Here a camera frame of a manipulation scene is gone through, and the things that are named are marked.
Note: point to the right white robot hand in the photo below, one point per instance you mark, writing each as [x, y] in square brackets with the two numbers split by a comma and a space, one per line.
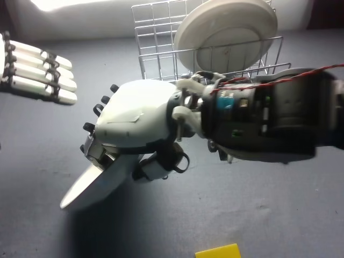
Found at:
[134, 113]

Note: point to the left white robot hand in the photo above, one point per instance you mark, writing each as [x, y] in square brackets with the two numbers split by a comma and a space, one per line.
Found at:
[29, 70]

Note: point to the white plate with dark rim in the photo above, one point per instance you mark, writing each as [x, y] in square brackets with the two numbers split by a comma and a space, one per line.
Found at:
[220, 27]
[94, 188]

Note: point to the yellow rectangular block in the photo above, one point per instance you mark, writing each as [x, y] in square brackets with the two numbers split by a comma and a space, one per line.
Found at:
[217, 252]

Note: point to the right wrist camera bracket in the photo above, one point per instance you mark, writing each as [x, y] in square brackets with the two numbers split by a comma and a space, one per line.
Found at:
[186, 111]

